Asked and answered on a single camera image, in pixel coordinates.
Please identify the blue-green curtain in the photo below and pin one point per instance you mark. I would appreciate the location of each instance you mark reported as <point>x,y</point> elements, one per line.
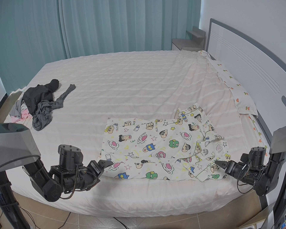
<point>29,44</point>
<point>134,24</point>

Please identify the white heart print pillow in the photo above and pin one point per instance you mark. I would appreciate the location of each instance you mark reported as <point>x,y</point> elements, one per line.
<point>239,94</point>

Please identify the pink garment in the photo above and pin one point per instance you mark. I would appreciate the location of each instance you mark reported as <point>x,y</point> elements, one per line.
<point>25,115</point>

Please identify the grey bedside table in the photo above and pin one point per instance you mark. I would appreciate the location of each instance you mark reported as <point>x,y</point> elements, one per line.
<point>183,43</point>

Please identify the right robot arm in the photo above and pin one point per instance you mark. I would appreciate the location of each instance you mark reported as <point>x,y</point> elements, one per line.
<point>263,181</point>

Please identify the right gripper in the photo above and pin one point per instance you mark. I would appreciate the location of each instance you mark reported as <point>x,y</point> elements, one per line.
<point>234,170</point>

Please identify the light grey garment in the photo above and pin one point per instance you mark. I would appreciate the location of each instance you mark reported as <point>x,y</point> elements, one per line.
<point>16,109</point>

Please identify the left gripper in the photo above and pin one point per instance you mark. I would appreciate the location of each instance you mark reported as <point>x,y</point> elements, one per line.
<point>89,179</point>

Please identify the black garment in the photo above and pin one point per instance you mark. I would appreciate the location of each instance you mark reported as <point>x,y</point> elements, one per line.
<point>35,98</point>

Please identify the dark grey garment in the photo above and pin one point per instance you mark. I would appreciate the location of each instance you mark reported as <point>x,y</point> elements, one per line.
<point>41,120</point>

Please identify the bed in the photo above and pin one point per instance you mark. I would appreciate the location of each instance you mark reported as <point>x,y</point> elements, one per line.
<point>134,89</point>

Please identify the light wooden small table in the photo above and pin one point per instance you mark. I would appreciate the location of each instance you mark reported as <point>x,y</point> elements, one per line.
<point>259,220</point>

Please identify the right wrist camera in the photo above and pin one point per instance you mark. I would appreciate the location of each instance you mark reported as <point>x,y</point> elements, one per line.
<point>244,159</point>

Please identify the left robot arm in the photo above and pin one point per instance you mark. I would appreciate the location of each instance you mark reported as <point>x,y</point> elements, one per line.
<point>17,145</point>

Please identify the white printed pyjama top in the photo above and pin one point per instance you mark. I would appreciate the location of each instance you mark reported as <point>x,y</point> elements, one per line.
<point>145,143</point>

